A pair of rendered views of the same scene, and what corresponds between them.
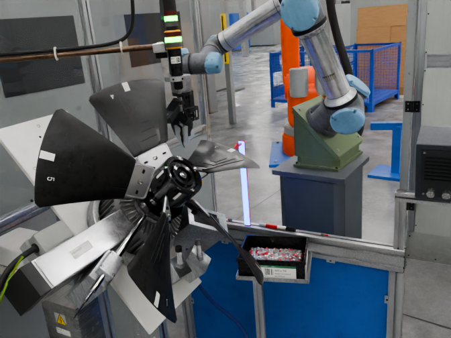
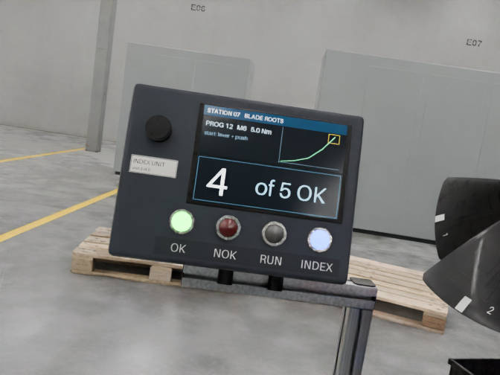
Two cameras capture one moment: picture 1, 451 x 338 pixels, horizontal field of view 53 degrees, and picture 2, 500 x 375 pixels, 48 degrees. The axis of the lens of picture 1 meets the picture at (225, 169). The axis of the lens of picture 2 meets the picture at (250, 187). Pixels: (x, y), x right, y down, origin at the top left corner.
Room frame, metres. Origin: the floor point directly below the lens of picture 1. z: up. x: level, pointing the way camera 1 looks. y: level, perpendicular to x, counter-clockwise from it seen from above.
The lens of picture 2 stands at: (1.75, -1.03, 1.24)
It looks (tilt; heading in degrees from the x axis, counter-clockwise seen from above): 8 degrees down; 146
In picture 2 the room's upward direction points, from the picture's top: 8 degrees clockwise
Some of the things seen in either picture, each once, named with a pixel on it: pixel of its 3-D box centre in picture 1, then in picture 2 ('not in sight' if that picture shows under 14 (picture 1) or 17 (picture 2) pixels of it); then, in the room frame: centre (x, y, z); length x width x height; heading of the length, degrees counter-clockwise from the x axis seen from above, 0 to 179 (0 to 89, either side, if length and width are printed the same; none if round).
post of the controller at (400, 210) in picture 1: (400, 219); (349, 356); (1.27, -0.53, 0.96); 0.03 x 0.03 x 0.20; 60
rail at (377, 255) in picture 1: (274, 238); not in sight; (1.48, -0.16, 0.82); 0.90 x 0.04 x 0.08; 60
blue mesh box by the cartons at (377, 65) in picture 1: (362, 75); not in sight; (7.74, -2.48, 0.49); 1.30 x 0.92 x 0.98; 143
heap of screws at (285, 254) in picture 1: (274, 260); not in sight; (1.30, -0.14, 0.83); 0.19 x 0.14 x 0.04; 75
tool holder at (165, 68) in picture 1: (172, 61); not in sight; (1.22, 0.12, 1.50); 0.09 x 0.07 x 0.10; 95
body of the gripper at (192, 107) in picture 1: (184, 106); not in sight; (1.68, 0.13, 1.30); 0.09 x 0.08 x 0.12; 150
